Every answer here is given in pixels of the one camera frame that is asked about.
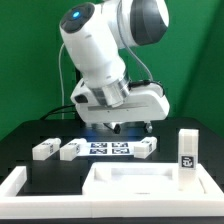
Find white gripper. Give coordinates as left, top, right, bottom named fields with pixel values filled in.
left=75, top=80, right=170, bottom=134

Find white desk tabletop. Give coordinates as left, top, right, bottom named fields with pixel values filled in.
left=82, top=162, right=224, bottom=201

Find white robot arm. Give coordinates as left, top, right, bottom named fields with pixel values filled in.
left=60, top=0, right=169, bottom=132

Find fiducial marker sheet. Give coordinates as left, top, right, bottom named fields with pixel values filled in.
left=87, top=142, right=133, bottom=156

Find white U-shaped fence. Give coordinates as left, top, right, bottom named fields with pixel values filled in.
left=0, top=166, right=224, bottom=219

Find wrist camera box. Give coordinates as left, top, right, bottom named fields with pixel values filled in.
left=71, top=88, right=88, bottom=104

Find black cables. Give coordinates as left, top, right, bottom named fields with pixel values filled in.
left=39, top=103, right=78, bottom=121

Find white cable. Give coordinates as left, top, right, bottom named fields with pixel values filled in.
left=58, top=43, right=68, bottom=120

